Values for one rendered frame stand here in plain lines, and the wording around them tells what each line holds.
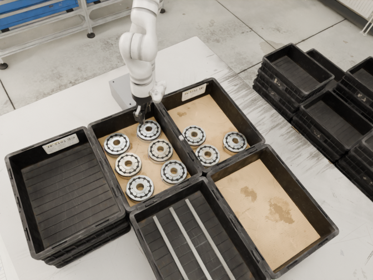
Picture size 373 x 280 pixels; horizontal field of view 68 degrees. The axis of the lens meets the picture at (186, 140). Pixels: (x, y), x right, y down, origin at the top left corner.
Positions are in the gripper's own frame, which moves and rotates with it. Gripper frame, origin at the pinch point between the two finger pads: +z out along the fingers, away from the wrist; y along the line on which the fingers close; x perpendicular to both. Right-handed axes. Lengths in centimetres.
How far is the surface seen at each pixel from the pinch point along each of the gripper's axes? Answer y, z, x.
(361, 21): -264, 95, 159
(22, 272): 59, 30, -27
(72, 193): 30.5, 17.5, -18.5
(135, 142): 2.8, 17.4, -4.2
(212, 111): -23.8, 17.4, 24.1
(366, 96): -92, 47, 119
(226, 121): -19.8, 17.5, 31.5
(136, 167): 14.9, 14.6, 1.1
